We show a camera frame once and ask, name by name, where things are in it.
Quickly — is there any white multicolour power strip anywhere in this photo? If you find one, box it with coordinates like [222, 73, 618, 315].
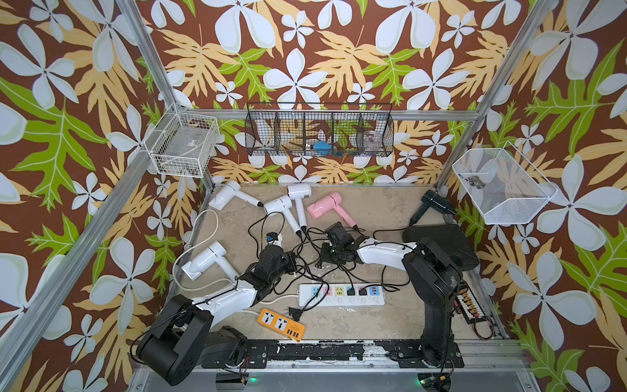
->
[298, 284, 386, 308]

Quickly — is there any black dryer power cable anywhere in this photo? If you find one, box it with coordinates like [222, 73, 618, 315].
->
[347, 227, 422, 297]

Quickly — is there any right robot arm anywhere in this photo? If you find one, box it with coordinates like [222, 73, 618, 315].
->
[320, 222, 462, 367]

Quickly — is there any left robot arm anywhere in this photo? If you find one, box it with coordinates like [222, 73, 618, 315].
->
[132, 242, 297, 385]

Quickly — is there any pink hair dryer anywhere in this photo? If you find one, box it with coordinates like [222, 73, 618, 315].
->
[306, 192, 359, 228]

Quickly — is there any black plug on orange strip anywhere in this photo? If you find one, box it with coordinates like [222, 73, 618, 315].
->
[288, 307, 303, 322]

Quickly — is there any orange power strip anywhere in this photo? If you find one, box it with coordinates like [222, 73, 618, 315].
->
[257, 309, 305, 342]

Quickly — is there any white hair dryer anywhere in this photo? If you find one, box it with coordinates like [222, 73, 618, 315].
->
[264, 194, 302, 238]
[182, 241, 240, 283]
[209, 181, 264, 211]
[287, 183, 312, 234]

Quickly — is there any white hair dryer near left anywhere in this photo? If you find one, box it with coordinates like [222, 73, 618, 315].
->
[182, 241, 240, 283]

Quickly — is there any white hair dryer far left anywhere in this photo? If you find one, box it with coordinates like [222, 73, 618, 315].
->
[209, 181, 264, 211]

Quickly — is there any blue object in basket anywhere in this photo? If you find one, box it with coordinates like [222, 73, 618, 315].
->
[313, 141, 332, 157]

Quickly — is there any black hair dryer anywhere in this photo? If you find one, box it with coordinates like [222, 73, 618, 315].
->
[408, 189, 457, 226]

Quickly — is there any black plastic tool case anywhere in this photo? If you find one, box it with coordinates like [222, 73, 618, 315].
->
[402, 224, 480, 271]

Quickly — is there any metal clip in basket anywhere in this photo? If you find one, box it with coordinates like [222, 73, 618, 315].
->
[466, 176, 486, 189]

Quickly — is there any white mesh basket right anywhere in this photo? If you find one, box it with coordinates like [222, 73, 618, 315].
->
[452, 142, 558, 225]

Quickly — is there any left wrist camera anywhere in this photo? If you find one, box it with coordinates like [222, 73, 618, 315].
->
[265, 231, 282, 248]

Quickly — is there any black wire basket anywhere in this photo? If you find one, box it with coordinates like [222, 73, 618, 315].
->
[243, 102, 395, 158]

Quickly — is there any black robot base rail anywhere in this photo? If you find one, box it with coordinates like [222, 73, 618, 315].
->
[239, 339, 466, 369]

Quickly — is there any white wire basket left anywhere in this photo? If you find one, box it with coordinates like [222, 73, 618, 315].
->
[145, 105, 220, 178]

